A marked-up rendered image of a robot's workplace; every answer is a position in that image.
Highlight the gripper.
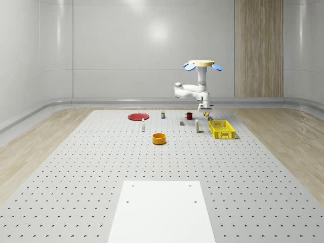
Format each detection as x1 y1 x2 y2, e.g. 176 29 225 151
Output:
197 102 214 115

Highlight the yellow basket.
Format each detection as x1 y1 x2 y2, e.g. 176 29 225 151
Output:
208 119 236 140

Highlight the red plate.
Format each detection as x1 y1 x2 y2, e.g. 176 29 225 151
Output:
128 112 150 122

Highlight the white board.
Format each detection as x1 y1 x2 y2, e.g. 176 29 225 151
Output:
107 180 217 243

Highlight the yellow bowl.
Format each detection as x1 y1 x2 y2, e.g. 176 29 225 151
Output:
151 133 167 146

